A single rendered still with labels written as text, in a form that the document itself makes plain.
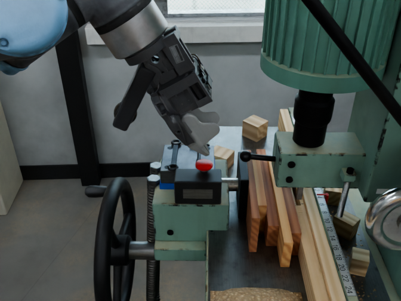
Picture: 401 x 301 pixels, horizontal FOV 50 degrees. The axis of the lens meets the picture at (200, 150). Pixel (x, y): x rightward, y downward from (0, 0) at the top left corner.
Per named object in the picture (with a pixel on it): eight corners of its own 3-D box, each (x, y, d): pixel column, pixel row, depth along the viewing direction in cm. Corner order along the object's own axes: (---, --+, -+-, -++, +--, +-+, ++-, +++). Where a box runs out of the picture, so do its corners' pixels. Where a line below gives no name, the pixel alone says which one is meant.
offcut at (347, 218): (356, 233, 91) (360, 218, 89) (349, 241, 89) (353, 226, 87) (338, 223, 94) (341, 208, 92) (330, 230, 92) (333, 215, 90)
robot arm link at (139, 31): (92, 42, 58) (107, 20, 66) (114, 72, 60) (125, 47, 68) (148, 9, 55) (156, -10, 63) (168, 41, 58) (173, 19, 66)
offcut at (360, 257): (364, 264, 84) (369, 249, 82) (364, 277, 82) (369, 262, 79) (348, 261, 85) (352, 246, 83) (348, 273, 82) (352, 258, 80)
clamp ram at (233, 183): (206, 187, 87) (206, 150, 82) (243, 188, 87) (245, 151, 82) (205, 218, 80) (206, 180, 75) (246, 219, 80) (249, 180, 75)
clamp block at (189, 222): (162, 191, 92) (159, 156, 87) (225, 192, 92) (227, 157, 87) (154, 242, 80) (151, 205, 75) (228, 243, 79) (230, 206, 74)
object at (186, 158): (164, 160, 86) (162, 137, 83) (219, 161, 85) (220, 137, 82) (157, 204, 75) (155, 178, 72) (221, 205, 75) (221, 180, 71)
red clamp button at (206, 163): (195, 162, 76) (195, 157, 75) (212, 162, 76) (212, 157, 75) (194, 172, 73) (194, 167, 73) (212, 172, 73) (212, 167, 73)
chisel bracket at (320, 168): (270, 170, 79) (274, 130, 74) (347, 171, 79) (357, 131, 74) (274, 196, 73) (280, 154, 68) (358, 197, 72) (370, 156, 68)
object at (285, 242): (265, 178, 91) (267, 156, 87) (272, 178, 91) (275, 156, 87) (280, 267, 71) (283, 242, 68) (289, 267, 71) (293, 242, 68)
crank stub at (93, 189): (83, 197, 86) (86, 197, 88) (112, 198, 86) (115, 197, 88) (83, 185, 86) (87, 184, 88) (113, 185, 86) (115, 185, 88)
